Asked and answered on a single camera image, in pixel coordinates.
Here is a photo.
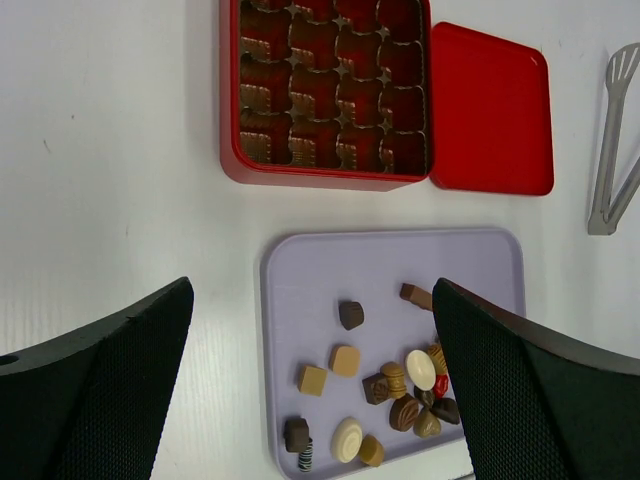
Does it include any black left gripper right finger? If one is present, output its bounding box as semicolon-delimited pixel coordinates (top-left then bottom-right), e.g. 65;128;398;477
433;278;639;479

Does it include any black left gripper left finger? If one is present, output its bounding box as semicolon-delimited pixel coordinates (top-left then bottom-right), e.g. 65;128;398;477
1;277;194;479

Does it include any tan rounded square chocolate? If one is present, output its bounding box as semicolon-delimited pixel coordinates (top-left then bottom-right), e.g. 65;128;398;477
329;345;361;378

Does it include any dark ridged chocolate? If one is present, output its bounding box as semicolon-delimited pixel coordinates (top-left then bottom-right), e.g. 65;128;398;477
338;301;365;331

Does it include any tan square caramel chocolate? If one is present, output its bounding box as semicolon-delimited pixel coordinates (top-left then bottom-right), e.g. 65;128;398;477
298;365;328;397

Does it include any dark triangular chocolate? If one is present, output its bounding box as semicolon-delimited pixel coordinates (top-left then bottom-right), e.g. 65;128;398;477
430;397;461;425

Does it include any red candy chocolate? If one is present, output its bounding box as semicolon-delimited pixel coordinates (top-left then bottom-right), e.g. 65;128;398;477
432;374;449;399

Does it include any tan heart chocolate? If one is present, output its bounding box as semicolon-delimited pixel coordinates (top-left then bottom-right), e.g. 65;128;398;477
413;408;441;438

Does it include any striped tan round chocolate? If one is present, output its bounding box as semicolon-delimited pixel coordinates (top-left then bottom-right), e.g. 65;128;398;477
426;343;448;376

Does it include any brown leaf chocolate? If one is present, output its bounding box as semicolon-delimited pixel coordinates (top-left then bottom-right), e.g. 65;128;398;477
389;394;420;432

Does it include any tan barrel chocolate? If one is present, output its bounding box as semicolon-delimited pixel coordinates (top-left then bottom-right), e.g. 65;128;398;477
380;362;407;399

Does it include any dark square embossed chocolate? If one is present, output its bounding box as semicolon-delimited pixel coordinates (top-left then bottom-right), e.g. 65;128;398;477
362;373;390;405

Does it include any brown bar chocolate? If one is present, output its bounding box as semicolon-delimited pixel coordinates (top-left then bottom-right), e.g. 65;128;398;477
400;283;433;312

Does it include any tan half-round chocolate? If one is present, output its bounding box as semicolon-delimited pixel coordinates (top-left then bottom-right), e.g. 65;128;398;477
358;434;385;467

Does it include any white swirl oval chocolate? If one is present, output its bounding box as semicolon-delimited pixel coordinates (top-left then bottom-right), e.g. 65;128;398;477
331;417;363;463

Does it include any dark cube chocolate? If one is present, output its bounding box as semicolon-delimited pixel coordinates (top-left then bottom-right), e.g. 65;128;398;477
283;417;310;453

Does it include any striped cylinder chocolate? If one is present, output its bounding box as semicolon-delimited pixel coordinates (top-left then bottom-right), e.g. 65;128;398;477
297;438;314;473

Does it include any red chocolate box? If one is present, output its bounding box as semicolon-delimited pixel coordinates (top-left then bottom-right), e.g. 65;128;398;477
219;1;434;191

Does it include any lilac plastic tray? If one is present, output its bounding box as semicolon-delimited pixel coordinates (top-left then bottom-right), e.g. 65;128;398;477
261;228;526;479

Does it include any red box lid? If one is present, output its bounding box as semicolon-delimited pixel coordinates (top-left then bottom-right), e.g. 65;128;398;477
430;22;554;196

